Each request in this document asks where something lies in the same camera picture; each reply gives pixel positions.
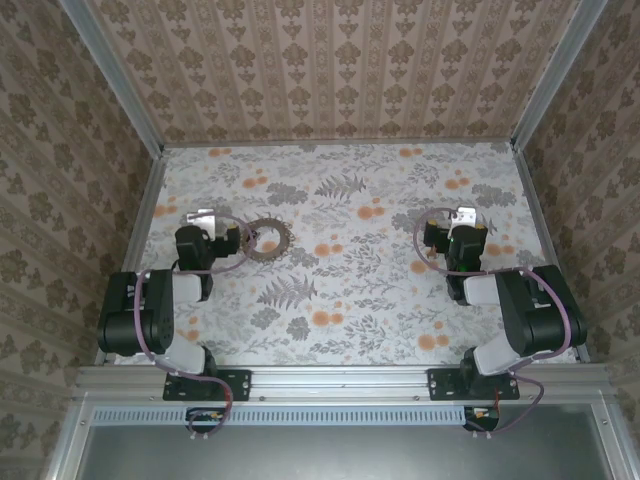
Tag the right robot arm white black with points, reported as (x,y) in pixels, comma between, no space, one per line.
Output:
(540,310)

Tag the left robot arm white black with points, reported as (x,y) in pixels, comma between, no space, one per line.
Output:
(135,325)

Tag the grey metal sheet panel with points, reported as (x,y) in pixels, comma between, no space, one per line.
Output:
(340,452)

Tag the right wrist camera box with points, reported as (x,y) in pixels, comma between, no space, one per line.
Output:
(464,215)

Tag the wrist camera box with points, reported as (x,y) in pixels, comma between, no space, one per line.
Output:
(200,218)
(464,215)

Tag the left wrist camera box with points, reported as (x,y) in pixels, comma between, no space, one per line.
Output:
(200,218)

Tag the aluminium table side rail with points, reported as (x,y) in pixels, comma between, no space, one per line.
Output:
(545,235)
(145,225)

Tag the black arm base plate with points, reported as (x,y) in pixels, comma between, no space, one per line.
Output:
(445,385)
(235,385)

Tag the aluminium frame post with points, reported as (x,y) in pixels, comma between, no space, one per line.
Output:
(115,80)
(555,75)

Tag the aluminium mounting rail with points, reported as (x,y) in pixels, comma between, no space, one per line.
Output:
(340,382)

